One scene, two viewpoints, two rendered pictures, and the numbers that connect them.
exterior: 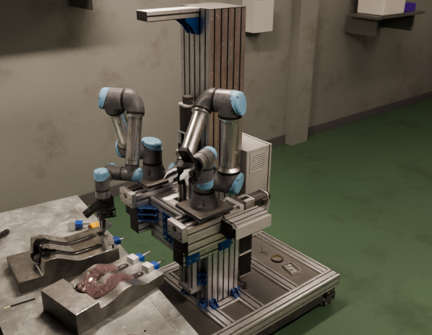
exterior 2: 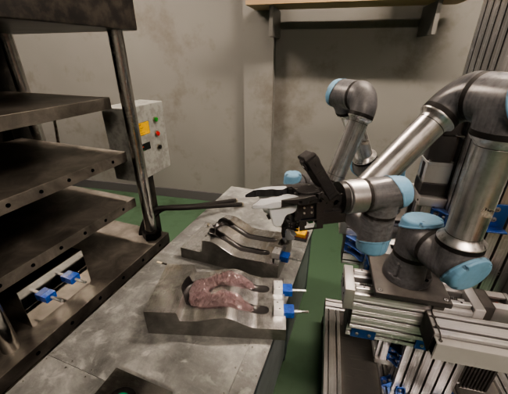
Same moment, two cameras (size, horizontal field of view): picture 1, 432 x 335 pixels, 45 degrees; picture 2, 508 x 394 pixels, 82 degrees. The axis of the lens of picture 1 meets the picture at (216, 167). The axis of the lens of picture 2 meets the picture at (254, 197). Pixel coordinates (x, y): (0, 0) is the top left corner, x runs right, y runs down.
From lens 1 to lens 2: 1.72 m
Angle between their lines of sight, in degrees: 48
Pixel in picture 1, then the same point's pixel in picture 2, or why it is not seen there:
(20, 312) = (158, 273)
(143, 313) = (220, 362)
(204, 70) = (498, 54)
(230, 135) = (481, 174)
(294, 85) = not seen: outside the picture
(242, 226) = (456, 345)
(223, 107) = (484, 108)
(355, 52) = not seen: outside the picture
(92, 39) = (431, 73)
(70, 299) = (166, 290)
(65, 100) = (384, 127)
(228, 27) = not seen: outside the picture
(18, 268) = (197, 235)
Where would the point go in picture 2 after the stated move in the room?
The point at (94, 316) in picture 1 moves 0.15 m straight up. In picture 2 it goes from (169, 324) to (163, 292)
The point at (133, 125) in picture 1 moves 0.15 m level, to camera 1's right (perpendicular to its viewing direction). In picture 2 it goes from (348, 130) to (384, 138)
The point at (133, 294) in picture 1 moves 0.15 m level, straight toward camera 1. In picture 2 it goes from (231, 329) to (198, 359)
